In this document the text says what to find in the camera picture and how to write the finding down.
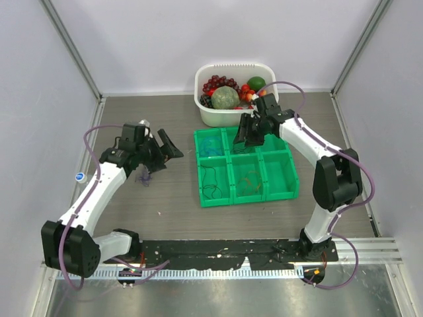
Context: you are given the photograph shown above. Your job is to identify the blue cable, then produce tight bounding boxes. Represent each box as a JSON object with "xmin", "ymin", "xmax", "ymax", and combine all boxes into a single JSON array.
[{"xmin": 200, "ymin": 137, "xmax": 224, "ymax": 159}]

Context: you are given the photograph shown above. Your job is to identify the green melon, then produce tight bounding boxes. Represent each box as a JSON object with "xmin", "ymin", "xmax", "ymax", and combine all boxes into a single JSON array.
[{"xmin": 211, "ymin": 87, "xmax": 240, "ymax": 110}]

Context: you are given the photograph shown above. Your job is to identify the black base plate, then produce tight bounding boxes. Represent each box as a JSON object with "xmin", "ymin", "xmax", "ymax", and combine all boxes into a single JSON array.
[{"xmin": 117, "ymin": 239, "xmax": 338, "ymax": 271}]

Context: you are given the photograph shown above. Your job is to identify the orange cable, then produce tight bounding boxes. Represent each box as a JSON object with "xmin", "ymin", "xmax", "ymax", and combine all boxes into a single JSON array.
[{"xmin": 237, "ymin": 170, "xmax": 264, "ymax": 197}]

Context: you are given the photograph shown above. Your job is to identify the white cable duct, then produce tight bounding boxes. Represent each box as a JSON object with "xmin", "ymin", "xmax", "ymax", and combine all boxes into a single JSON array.
[{"xmin": 58, "ymin": 267, "xmax": 305, "ymax": 280}]

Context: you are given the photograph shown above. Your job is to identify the white plastic basin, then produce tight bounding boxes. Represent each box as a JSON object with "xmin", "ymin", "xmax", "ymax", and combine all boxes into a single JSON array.
[{"xmin": 194, "ymin": 63, "xmax": 278, "ymax": 127}]

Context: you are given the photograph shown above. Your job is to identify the dark grape bunch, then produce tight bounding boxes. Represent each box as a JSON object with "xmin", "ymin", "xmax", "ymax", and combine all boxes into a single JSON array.
[{"xmin": 199, "ymin": 94, "xmax": 213, "ymax": 108}]

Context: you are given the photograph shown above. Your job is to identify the clear plastic bottle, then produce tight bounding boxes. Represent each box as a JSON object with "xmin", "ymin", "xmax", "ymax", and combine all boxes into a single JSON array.
[{"xmin": 75, "ymin": 172, "xmax": 89, "ymax": 191}]

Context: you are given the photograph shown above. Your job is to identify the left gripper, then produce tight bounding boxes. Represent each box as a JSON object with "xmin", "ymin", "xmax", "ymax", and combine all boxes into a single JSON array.
[{"xmin": 135, "ymin": 129, "xmax": 182, "ymax": 174}]

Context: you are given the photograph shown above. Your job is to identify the brown cable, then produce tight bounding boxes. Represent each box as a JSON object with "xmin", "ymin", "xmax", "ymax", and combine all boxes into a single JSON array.
[{"xmin": 202, "ymin": 164, "xmax": 225, "ymax": 201}]

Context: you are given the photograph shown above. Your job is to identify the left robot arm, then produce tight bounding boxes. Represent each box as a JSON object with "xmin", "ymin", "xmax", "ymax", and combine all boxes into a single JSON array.
[{"xmin": 41, "ymin": 121, "xmax": 184, "ymax": 278}]

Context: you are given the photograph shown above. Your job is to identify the green lime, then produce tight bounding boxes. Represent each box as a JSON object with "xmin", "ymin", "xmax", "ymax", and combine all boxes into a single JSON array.
[{"xmin": 247, "ymin": 76, "xmax": 266, "ymax": 92}]

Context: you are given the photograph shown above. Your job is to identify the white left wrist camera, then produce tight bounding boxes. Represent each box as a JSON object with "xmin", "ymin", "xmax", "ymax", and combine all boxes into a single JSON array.
[{"xmin": 138, "ymin": 119, "xmax": 153, "ymax": 138}]

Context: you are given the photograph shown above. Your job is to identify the purple left arm hose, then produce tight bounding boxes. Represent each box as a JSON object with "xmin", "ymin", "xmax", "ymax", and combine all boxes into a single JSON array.
[{"xmin": 58, "ymin": 124, "xmax": 125, "ymax": 291}]

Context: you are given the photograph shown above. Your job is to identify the green compartment tray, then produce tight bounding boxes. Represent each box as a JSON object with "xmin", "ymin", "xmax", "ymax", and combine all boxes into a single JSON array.
[{"xmin": 193, "ymin": 127, "xmax": 299, "ymax": 208}]

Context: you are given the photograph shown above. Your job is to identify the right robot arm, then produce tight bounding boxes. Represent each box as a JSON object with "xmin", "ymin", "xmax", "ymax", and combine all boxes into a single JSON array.
[{"xmin": 233, "ymin": 94, "xmax": 363, "ymax": 261}]

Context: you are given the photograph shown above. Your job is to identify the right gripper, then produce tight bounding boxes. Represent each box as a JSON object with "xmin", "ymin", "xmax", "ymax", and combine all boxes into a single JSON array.
[{"xmin": 233, "ymin": 113, "xmax": 266, "ymax": 147}]

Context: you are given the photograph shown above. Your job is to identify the red grape bunch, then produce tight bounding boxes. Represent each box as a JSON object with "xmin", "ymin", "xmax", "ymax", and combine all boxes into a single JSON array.
[{"xmin": 202, "ymin": 75, "xmax": 241, "ymax": 96}]

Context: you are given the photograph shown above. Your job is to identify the red cherries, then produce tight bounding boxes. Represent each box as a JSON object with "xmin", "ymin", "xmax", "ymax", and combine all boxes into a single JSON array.
[{"xmin": 235, "ymin": 84, "xmax": 267, "ymax": 110}]

